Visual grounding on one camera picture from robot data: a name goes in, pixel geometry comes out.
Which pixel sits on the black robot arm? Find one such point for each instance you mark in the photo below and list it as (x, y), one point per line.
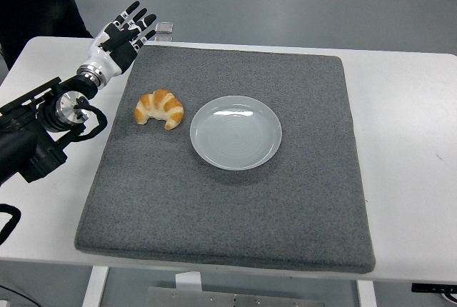
(21, 143)

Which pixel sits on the golden croissant bread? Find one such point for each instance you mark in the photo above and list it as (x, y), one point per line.
(168, 107)

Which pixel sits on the small metal floor plate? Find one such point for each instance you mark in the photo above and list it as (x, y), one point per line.
(163, 38)

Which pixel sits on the grey felt mat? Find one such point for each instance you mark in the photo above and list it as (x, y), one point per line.
(214, 214)

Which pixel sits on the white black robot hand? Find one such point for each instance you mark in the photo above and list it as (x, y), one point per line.
(103, 57)

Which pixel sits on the person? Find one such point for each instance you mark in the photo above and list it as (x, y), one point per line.
(35, 0)

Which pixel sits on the white table leg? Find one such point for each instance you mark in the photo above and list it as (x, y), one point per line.
(366, 294)
(94, 287)

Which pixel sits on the black table control panel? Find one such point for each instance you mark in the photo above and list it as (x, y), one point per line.
(433, 287)

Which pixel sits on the light grey round plate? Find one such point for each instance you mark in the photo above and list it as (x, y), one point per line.
(235, 135)

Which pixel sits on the metal floor socket cover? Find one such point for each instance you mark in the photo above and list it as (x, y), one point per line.
(165, 27)

